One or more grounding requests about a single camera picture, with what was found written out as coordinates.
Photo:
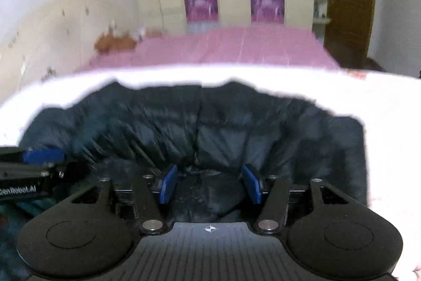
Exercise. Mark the brown wooden door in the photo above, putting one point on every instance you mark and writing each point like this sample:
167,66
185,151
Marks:
350,4

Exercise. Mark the brown striped cloth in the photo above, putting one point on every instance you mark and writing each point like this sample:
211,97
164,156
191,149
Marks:
115,43

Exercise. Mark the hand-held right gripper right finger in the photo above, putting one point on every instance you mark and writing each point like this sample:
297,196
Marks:
252,185

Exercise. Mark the pink bed sheet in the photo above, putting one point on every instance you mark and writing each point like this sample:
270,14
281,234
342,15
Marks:
230,47

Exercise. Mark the white floral bed sheet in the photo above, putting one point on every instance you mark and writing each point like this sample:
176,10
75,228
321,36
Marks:
388,123

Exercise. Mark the cream curved headboard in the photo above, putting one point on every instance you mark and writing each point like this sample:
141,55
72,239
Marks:
59,37

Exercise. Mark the black hooded puffer jacket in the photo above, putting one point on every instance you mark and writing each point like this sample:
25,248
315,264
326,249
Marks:
230,136

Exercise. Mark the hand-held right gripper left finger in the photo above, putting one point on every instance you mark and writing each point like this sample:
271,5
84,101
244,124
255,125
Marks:
167,185

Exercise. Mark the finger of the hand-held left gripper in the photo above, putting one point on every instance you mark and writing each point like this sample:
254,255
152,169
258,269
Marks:
33,171
44,156

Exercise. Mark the purple wall poster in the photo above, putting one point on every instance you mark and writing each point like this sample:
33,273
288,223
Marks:
268,4
201,6

